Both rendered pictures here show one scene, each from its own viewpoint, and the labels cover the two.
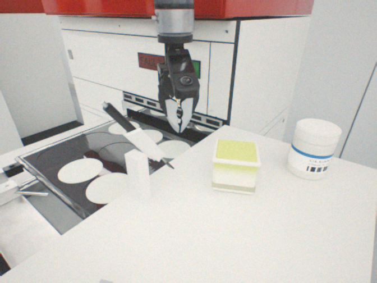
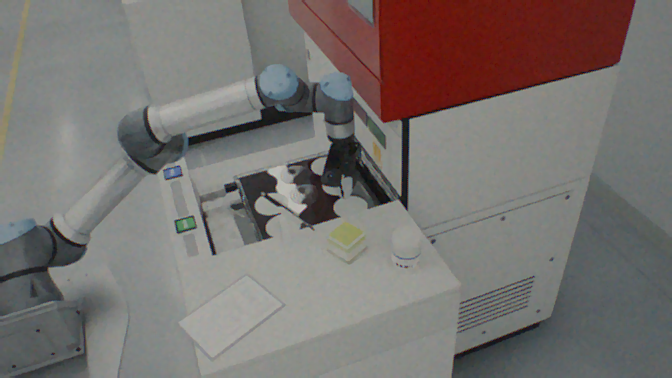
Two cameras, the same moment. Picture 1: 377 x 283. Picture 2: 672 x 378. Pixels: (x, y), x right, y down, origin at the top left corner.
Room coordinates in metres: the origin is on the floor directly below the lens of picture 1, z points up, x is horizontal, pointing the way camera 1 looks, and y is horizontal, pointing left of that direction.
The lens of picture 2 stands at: (-0.51, -0.64, 1.98)
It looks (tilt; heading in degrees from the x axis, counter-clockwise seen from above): 39 degrees down; 34
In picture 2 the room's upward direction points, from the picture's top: 4 degrees counter-clockwise
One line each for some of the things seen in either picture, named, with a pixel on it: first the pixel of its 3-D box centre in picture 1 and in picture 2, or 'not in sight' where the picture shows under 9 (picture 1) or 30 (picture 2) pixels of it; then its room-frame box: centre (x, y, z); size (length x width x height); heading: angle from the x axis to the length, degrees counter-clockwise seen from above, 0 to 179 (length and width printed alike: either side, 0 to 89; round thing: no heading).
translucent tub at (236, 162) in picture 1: (234, 165); (346, 243); (0.33, -0.08, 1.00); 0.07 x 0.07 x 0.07; 79
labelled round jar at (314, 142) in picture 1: (311, 149); (406, 250); (0.37, -0.23, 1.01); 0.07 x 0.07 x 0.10
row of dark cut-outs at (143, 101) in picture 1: (165, 108); (367, 157); (0.72, 0.07, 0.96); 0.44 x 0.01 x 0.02; 52
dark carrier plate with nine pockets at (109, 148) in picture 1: (118, 151); (305, 194); (0.54, 0.19, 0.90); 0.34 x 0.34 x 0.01; 52
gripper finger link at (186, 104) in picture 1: (183, 111); (350, 182); (0.51, 0.01, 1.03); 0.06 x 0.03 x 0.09; 13
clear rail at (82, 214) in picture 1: (50, 186); (248, 211); (0.40, 0.31, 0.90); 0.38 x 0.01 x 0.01; 52
